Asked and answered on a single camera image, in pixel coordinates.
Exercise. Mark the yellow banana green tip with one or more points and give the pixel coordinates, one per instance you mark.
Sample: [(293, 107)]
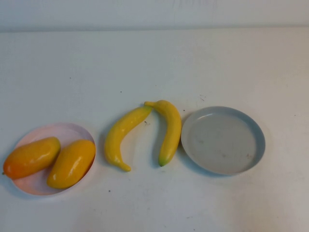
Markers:
[(171, 130)]

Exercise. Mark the yellow banana hooked stem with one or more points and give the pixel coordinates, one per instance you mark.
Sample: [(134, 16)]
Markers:
[(116, 137)]

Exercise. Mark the yellow mango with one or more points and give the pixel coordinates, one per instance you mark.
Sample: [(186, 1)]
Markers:
[(72, 164)]

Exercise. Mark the mango with orange end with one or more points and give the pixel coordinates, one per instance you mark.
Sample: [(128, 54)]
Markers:
[(31, 157)]

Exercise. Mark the grey-blue round plate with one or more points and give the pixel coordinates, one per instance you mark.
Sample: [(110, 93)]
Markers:
[(222, 145)]

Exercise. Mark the pink round plate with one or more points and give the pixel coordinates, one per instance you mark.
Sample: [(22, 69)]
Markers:
[(70, 131)]

